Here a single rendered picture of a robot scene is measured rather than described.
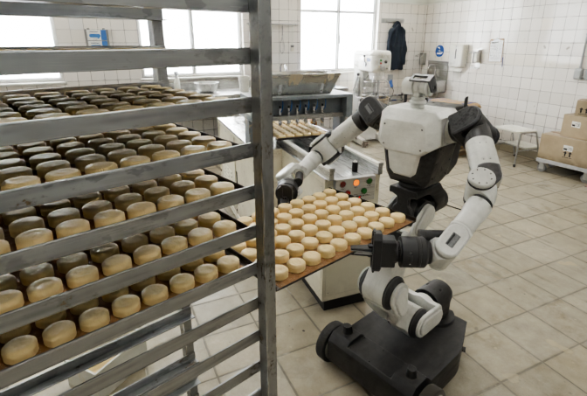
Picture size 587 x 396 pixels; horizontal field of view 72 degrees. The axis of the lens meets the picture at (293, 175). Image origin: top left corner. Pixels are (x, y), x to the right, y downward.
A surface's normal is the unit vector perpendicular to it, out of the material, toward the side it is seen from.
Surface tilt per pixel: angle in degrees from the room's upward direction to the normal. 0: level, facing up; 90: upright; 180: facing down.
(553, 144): 89
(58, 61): 90
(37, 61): 90
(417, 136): 91
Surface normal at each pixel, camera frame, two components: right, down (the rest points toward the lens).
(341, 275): 0.36, 0.30
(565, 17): -0.90, 0.14
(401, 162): -0.75, 0.22
